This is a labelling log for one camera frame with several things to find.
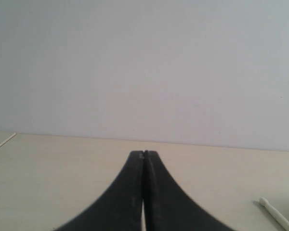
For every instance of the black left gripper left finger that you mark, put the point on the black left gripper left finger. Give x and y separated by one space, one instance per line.
119 208

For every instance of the white drumstick one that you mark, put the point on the white drumstick one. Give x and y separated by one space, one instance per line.
275 213
2 144

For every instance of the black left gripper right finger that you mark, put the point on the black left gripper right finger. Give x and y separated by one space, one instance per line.
166 206

